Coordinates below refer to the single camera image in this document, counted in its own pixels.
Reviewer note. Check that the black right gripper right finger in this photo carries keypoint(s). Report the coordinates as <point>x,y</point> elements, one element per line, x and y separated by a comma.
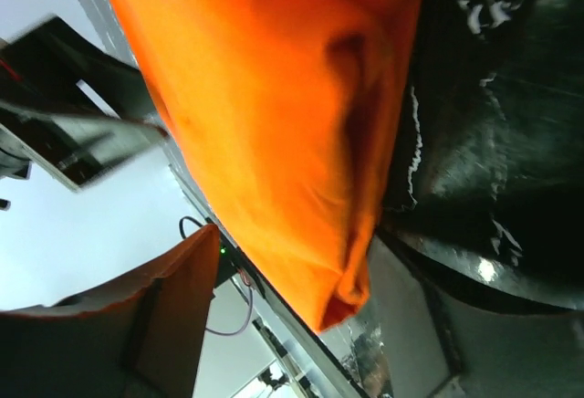
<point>446,335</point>

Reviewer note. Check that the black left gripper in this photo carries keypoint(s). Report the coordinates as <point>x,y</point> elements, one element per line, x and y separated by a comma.
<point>71,108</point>

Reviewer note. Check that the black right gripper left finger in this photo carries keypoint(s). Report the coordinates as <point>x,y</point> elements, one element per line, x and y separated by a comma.
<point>138,335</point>

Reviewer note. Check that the orange t shirt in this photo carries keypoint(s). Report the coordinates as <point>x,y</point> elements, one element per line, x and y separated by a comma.
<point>286,113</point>

